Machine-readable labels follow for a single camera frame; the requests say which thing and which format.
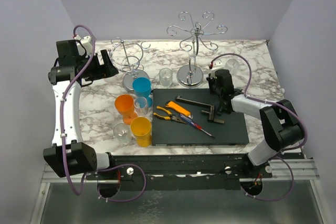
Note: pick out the yellow handled pliers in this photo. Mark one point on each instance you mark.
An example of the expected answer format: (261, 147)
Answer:
(168, 117)

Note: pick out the yellow utility knife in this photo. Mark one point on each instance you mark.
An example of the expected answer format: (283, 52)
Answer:
(179, 109)

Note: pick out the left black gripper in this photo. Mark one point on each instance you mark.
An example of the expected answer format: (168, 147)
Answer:
(106, 70)

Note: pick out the yellow plastic cup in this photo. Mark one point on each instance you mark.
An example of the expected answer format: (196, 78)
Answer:
(141, 128)

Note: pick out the long black metal bracket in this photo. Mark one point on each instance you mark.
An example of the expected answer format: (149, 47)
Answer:
(210, 109)

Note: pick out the red blue screwdriver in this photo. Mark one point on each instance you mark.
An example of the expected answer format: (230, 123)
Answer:
(194, 124)

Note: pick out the dark grey tray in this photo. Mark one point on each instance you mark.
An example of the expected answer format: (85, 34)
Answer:
(170, 133)

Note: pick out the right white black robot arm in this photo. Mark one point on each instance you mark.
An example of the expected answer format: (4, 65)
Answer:
(280, 123)

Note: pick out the orange plastic goblet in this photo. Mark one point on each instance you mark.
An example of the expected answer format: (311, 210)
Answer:
(124, 104)

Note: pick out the tall chrome wine glass rack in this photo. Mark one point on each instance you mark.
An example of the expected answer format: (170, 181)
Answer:
(191, 75)

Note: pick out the aluminium frame rail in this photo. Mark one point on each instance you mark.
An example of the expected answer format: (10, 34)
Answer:
(299, 169)

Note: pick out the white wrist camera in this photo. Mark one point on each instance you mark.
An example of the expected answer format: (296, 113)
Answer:
(84, 45)
(215, 65)

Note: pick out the small chrome wire rack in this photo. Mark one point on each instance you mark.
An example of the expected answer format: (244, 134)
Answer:
(127, 56)

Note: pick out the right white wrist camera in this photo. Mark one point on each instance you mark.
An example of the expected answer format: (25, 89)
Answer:
(215, 65)

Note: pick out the small clear wine glass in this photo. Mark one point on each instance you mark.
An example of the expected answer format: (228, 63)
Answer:
(141, 106)

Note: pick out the clear tumbler centre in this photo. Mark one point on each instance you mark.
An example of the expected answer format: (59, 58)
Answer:
(165, 77)

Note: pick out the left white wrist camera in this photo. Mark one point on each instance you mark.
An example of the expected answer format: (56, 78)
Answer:
(84, 45)

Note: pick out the blue plastic goblet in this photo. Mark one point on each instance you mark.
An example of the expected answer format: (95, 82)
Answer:
(142, 88)

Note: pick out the clear glass near front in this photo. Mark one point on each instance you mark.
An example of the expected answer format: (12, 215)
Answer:
(122, 133)

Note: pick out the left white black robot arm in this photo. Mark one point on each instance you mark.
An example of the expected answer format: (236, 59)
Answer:
(71, 68)

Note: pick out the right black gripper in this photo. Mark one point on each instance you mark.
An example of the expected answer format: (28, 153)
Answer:
(211, 79)

